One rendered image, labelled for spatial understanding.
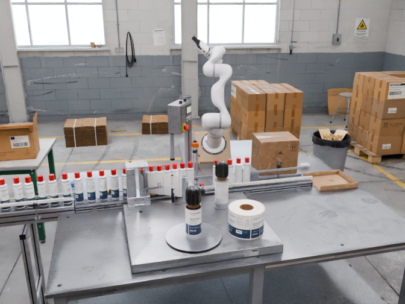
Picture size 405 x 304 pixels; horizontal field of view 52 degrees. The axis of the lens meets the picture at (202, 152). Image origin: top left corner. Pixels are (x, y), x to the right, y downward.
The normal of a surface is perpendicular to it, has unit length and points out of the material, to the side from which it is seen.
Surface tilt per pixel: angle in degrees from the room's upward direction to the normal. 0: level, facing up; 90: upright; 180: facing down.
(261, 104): 90
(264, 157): 90
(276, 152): 90
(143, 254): 0
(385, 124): 87
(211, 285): 1
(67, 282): 0
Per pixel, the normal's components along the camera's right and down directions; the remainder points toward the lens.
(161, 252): 0.00, -0.94
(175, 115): -0.36, 0.31
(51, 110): 0.13, 0.33
